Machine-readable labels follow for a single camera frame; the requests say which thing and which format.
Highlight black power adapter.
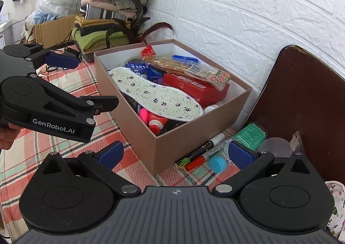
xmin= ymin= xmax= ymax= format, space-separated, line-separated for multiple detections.
xmin=63 ymin=47 xmax=82 ymax=63

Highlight light blue cloth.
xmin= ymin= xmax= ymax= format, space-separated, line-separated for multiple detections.
xmin=33 ymin=11 xmax=59 ymax=25

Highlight clear bottle with blue cap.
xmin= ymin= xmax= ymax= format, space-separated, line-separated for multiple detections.
xmin=209 ymin=139 xmax=235 ymax=173

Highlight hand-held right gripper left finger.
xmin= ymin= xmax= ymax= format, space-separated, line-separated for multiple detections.
xmin=35 ymin=140 xmax=142 ymax=197

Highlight pink bottle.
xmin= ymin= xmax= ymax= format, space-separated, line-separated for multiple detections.
xmin=139 ymin=108 xmax=152 ymax=126

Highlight round blue tin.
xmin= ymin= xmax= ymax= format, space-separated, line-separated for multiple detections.
xmin=124 ymin=57 xmax=151 ymax=77

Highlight dark red feathers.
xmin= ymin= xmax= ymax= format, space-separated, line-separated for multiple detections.
xmin=105 ymin=17 xmax=174 ymax=46

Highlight clear packet of sticks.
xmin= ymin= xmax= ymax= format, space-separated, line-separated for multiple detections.
xmin=140 ymin=46 xmax=232 ymax=91

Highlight white marker with orange cap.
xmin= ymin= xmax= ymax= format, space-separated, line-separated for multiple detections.
xmin=185 ymin=150 xmax=225 ymax=172

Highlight blue and white tube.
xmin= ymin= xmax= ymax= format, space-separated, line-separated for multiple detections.
xmin=172 ymin=55 xmax=199 ymax=63

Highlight dark brown chair back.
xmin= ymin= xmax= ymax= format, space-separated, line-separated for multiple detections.
xmin=246 ymin=45 xmax=345 ymax=183

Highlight plaid tablecloth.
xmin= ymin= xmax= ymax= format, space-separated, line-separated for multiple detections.
xmin=0 ymin=42 xmax=243 ymax=244

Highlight pile of folded clothes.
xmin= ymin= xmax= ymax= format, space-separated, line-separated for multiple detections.
xmin=72 ymin=0 xmax=152 ymax=62

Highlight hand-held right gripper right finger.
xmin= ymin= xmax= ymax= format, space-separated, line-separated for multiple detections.
xmin=213 ymin=140 xmax=321 ymax=197

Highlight clear plastic hook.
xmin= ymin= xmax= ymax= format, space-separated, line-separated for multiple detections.
xmin=290 ymin=131 xmax=306 ymax=153

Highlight clear plastic disc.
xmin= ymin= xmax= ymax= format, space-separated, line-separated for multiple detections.
xmin=257 ymin=137 xmax=293 ymax=159

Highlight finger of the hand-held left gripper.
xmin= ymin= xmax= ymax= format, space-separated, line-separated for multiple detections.
xmin=27 ymin=44 xmax=80 ymax=70
xmin=40 ymin=82 xmax=119 ymax=123

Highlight green labelled bottle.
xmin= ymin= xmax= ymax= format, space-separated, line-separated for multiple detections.
xmin=231 ymin=123 xmax=268 ymax=151

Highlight tan cardboard storage box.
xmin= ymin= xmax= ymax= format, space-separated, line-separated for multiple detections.
xmin=93 ymin=39 xmax=253 ymax=176

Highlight black marker pen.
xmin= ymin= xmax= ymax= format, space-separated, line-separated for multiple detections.
xmin=175 ymin=133 xmax=225 ymax=170

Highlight floral fabric shoe insole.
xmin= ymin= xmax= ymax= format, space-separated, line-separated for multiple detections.
xmin=108 ymin=67 xmax=204 ymax=121

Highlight black eyeglasses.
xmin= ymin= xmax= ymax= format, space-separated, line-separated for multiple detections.
xmin=45 ymin=64 xmax=71 ymax=72

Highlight small white bottle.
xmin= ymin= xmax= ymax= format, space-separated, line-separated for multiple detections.
xmin=204 ymin=101 xmax=224 ymax=114

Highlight person's left hand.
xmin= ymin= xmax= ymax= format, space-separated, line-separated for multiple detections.
xmin=0 ymin=122 xmax=21 ymax=151

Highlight brown cardboard carton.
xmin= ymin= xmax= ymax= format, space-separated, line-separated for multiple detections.
xmin=27 ymin=13 xmax=82 ymax=50

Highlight red flat box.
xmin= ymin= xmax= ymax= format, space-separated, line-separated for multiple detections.
xmin=162 ymin=73 xmax=230 ymax=108

